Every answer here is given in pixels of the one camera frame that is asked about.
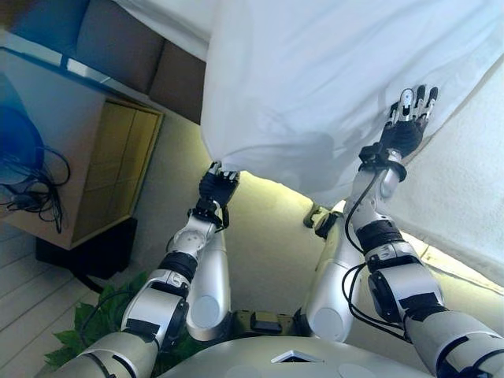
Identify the wooden nightstand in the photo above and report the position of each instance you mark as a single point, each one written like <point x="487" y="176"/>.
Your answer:
<point x="110" y="165"/>

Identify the green leafy plant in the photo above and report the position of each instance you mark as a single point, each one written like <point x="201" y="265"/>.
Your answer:
<point x="90" y="319"/>

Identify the silver robot torso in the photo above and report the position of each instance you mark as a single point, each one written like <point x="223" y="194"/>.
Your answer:
<point x="275" y="362"/>

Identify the dark olive robot pelvis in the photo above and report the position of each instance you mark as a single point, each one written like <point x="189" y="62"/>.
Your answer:
<point x="264" y="323"/>

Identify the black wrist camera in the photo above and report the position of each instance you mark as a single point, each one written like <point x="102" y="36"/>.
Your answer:
<point x="206" y="208"/>
<point x="372" y="153"/>

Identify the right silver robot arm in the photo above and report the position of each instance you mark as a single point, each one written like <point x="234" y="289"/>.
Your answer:
<point x="405" y="287"/>

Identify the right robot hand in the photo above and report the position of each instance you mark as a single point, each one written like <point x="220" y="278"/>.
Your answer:
<point x="405" y="134"/>

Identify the brown upholstered bed frame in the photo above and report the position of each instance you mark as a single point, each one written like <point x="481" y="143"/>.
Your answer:
<point x="118" y="43"/>

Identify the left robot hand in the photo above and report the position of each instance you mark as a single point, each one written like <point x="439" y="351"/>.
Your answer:
<point x="216" y="187"/>

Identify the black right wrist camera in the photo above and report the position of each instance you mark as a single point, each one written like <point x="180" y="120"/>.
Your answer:
<point x="372" y="153"/>

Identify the white textured bed cover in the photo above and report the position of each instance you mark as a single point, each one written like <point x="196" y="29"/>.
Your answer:
<point x="464" y="197"/>

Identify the dark rounded device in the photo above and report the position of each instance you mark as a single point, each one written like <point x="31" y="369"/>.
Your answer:
<point x="19" y="138"/>

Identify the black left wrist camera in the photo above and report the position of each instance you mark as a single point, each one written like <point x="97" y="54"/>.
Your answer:
<point x="206" y="208"/>

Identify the white duvet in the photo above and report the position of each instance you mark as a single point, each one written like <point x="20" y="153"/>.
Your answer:
<point x="295" y="78"/>

